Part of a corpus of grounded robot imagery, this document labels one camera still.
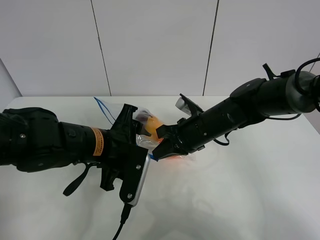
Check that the orange fruit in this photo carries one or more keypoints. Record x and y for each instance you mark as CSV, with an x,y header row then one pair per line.
x,y
190,157

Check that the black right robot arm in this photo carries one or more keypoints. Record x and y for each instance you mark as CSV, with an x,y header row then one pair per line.
x,y
249,104

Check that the yellow pear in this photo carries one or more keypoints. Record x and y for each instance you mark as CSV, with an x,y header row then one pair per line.
x,y
151,126

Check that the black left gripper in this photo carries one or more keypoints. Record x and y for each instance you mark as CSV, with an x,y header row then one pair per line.
x,y
122,146

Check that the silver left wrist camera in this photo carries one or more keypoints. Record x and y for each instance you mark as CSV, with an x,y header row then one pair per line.
x,y
133,180

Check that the dark purple eggplant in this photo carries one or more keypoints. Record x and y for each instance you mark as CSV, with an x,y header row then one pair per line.
x,y
143,117

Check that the clear zip bag blue seal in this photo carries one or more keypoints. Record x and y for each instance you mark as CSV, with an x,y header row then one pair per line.
x,y
112,110

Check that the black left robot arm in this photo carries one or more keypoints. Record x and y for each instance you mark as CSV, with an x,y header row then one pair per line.
x,y
33,139

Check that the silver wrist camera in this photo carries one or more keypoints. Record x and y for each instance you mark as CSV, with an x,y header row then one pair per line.
x,y
133,180
187,106

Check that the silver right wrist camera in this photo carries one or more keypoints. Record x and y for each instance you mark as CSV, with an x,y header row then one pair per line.
x,y
187,106

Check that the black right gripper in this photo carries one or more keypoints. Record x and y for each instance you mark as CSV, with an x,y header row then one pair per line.
x,y
192,133

